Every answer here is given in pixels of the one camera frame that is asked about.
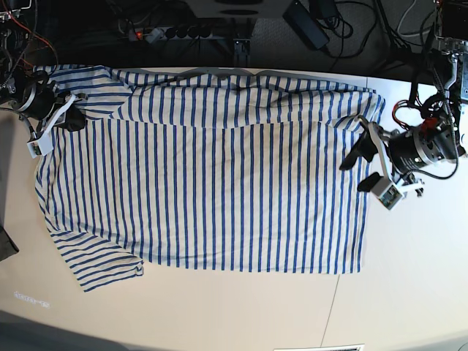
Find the black table clamp mount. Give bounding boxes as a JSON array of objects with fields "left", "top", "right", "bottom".
[{"left": 233, "top": 39, "right": 250, "bottom": 68}]

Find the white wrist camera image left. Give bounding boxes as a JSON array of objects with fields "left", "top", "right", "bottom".
[{"left": 27, "top": 93, "right": 88, "bottom": 159}]

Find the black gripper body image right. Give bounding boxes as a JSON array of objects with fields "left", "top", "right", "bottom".
[{"left": 388, "top": 126, "right": 467, "bottom": 174}]

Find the black tripod stand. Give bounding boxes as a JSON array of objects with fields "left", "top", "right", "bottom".
[{"left": 371, "top": 1, "right": 437, "bottom": 83}]

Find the black power adapter brick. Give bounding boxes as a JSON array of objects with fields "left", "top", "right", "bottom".
[{"left": 283, "top": 1, "right": 329, "bottom": 50}]

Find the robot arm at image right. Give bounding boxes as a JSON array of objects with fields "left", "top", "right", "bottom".
[{"left": 340, "top": 1, "right": 467, "bottom": 198}]

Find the blue white striped T-shirt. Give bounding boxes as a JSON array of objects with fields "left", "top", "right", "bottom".
[{"left": 35, "top": 66, "right": 385, "bottom": 292}]

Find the black power strip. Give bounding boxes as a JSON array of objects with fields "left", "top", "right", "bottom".
[{"left": 127, "top": 25, "right": 216, "bottom": 43}]

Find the dark object at left edge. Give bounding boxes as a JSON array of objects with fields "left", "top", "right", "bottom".
[{"left": 0, "top": 227, "right": 19, "bottom": 261}]

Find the grey cable on floor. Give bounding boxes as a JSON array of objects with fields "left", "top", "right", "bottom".
[{"left": 396, "top": 0, "right": 436, "bottom": 37}]

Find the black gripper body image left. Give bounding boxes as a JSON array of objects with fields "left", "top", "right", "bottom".
[{"left": 11, "top": 82, "right": 56, "bottom": 121}]

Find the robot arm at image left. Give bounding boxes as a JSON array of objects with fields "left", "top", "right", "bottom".
[{"left": 1, "top": 1, "right": 86, "bottom": 137}]

